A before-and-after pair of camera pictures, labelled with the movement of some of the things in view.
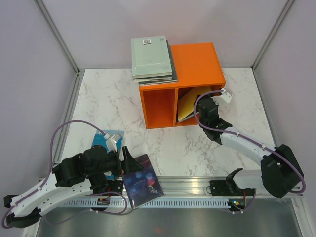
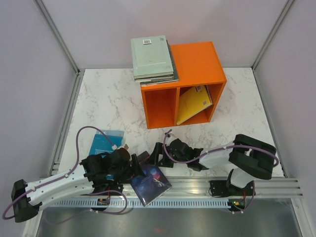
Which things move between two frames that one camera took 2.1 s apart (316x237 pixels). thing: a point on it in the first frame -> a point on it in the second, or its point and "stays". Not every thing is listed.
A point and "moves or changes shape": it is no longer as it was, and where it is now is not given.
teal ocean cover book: (99, 139) stays
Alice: (174, 76) stays
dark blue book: (186, 102) moves or changes shape
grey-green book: (150, 57) stays
